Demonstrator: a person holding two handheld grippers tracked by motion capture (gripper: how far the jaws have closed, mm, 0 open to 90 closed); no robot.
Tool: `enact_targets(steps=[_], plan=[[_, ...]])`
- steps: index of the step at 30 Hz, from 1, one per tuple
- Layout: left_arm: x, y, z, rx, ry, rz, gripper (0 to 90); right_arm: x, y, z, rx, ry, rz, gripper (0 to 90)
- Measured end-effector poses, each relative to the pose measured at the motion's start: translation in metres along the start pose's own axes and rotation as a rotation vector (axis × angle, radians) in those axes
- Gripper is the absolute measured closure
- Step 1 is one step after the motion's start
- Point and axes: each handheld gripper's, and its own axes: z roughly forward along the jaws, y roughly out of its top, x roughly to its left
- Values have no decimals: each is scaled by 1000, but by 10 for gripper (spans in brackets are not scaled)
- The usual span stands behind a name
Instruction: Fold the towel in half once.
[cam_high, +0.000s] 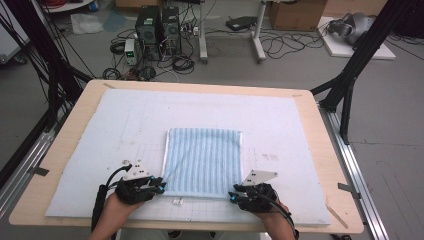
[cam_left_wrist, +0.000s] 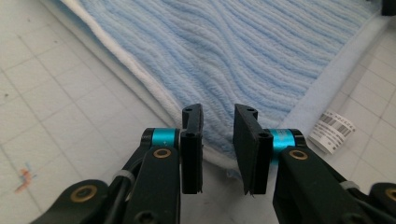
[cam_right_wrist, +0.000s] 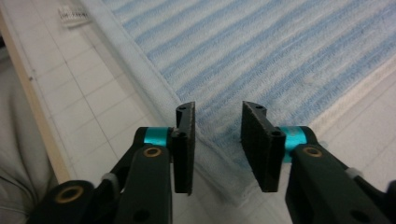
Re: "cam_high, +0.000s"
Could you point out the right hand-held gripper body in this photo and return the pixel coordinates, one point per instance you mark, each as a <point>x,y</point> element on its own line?
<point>260,198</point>

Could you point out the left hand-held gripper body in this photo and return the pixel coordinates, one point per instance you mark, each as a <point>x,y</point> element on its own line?
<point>133,191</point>

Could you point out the light blue striped towel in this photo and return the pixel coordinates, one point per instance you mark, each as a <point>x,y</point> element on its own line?
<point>203,163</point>

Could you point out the person's right hand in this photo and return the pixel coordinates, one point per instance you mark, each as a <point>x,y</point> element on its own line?
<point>276,218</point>

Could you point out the person's left hand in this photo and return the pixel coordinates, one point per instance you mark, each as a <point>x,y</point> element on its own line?
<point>118,213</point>

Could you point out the small clear plastic piece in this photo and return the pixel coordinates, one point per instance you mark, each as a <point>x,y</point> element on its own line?
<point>177,201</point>

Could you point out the thin wooden strip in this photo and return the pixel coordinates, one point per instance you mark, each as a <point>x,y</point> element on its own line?
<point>337,216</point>

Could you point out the white foam mat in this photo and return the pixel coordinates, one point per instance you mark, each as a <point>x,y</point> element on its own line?
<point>116,110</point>

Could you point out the black tape strip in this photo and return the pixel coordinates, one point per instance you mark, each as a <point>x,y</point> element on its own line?
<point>38,171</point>
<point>349,190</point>

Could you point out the white power supply box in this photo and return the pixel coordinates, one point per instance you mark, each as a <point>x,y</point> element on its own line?
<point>130,51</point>

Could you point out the black computer tower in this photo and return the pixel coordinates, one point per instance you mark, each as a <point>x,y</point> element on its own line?
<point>171,30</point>
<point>148,30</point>

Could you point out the white desk with metal legs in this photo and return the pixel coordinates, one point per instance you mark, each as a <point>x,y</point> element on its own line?
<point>202,33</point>

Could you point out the flat black device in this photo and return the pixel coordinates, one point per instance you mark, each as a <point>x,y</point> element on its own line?
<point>241,22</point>

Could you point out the white plastic bag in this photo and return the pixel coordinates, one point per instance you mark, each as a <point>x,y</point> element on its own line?
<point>86,23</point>

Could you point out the white floor board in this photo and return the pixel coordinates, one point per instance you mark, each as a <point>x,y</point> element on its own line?
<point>360,50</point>

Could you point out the brown cardboard box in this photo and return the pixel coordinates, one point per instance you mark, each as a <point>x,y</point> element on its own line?
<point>296,15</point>

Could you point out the grey helmet-shaped device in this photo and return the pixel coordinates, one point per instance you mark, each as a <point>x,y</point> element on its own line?
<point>353,26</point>

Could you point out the round white table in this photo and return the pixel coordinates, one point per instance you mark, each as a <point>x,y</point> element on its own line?
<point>70,6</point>

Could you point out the white cabinet on wheels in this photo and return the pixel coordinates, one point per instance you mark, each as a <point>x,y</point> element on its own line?
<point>10,36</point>

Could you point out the aluminium rail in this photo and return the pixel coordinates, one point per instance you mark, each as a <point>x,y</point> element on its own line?
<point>20,173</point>
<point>360,173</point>

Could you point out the black metal frame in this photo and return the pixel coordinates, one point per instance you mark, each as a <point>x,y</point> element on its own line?
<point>356,63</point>
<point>50,56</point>

